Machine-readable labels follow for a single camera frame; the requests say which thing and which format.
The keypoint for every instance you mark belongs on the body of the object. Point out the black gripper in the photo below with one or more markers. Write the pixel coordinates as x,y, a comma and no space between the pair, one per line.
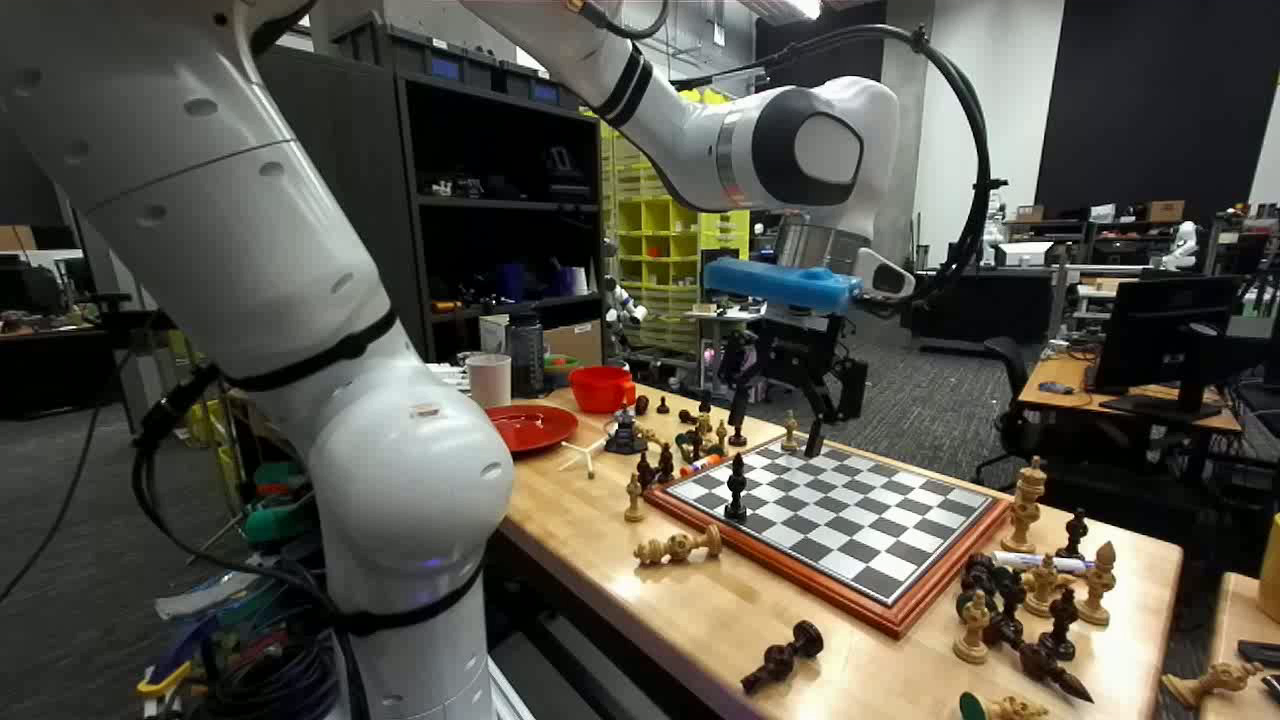
794,346

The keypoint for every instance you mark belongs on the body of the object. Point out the tan wooden chess piece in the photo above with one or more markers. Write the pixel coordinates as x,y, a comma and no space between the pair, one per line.
790,433
634,496
1044,591
703,426
656,549
703,543
1101,586
723,439
973,629
1205,687

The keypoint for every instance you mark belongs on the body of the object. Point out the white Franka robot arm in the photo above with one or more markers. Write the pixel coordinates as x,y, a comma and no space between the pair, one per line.
241,242

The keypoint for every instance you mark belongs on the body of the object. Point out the small dark chess piece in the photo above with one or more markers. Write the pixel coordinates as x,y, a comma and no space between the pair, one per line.
640,404
660,404

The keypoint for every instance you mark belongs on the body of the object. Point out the tall tan chess piece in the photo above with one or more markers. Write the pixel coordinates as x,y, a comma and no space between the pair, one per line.
1026,500

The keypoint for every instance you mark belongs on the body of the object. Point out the tan piece with green base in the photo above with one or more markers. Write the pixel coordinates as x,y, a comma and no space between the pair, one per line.
1002,708

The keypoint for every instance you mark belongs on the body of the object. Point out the red plastic bowl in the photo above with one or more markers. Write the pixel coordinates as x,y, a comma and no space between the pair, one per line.
601,390

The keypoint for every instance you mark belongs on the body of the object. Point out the small white object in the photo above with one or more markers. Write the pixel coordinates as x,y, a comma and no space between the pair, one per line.
583,461

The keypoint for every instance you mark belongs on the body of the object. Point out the yellow storage bin stack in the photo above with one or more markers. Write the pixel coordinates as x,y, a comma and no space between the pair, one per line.
652,244

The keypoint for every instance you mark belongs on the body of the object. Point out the brown cardboard box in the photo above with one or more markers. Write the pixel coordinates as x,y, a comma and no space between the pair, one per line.
573,346

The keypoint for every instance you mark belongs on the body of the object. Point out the black cabinet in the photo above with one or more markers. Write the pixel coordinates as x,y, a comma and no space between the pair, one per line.
981,304

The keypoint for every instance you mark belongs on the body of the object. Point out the black office chair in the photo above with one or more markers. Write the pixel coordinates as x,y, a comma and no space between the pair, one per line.
1002,360

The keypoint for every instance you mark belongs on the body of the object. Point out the red plastic plate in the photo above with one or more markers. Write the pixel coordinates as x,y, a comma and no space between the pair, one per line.
529,426

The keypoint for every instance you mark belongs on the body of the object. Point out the dark tumbler bottle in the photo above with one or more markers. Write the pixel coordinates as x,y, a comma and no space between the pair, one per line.
527,349

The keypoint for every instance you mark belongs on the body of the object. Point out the white glue stick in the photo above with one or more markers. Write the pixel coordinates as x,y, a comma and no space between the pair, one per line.
1012,561

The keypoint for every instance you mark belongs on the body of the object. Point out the wooden office desk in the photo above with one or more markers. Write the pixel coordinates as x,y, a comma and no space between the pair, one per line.
1065,382

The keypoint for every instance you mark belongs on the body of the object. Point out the white plastic cup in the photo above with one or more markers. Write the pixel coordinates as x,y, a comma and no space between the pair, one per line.
491,379

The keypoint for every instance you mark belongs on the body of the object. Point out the black metal shelf unit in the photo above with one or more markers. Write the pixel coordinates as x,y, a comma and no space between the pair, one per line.
504,200

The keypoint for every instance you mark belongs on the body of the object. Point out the black computer monitor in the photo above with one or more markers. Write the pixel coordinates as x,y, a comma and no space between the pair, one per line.
1164,327

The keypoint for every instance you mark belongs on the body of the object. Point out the dark cluttered workbench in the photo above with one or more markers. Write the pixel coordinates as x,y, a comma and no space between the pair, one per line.
55,360

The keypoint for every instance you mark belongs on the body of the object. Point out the black white chessboard, red frame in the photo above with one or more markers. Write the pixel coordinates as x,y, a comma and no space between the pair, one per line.
853,526

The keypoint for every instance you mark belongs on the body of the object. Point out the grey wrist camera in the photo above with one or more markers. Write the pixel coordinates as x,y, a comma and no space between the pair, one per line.
881,276

